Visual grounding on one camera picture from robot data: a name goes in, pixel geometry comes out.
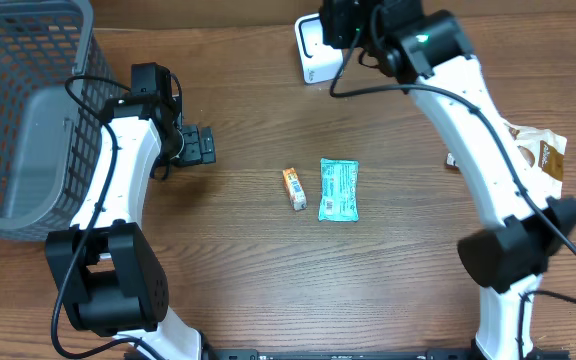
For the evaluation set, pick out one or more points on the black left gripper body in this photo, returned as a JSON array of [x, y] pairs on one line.
[[200, 145]]

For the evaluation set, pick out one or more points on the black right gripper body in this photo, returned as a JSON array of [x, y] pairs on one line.
[[341, 25]]

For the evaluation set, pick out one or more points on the small orange white box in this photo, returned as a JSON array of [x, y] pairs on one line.
[[294, 189]]

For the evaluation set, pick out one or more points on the teal orange snack packet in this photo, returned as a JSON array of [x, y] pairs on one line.
[[339, 190]]

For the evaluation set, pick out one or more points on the beige brown snack bag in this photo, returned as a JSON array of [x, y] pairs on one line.
[[537, 156]]

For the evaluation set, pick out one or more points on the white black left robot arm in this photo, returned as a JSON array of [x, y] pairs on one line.
[[112, 289]]

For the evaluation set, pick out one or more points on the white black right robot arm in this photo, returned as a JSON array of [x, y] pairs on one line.
[[430, 58]]

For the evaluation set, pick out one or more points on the white barcode scanner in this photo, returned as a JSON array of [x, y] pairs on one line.
[[320, 62]]

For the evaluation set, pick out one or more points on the grey plastic mesh basket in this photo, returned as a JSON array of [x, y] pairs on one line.
[[53, 74]]

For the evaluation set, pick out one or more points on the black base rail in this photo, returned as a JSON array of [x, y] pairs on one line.
[[430, 354]]

